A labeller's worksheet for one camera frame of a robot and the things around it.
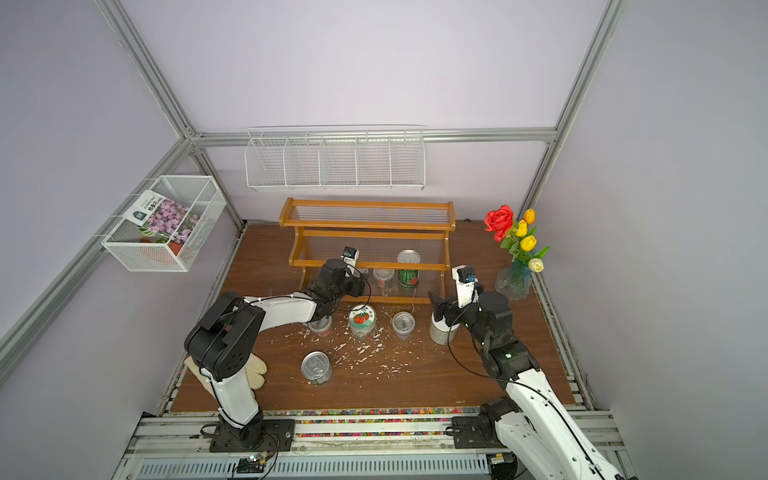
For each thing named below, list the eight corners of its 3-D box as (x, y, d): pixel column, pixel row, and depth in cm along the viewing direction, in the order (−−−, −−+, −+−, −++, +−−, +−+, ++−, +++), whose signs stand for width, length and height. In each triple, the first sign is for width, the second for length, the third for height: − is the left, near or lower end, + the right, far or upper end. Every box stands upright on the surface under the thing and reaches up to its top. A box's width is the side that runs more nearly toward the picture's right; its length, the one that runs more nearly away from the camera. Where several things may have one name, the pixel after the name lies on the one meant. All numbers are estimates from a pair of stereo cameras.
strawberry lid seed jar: (351, 340, 91) (347, 328, 85) (353, 317, 96) (350, 304, 89) (375, 340, 91) (373, 328, 85) (376, 317, 96) (375, 304, 89)
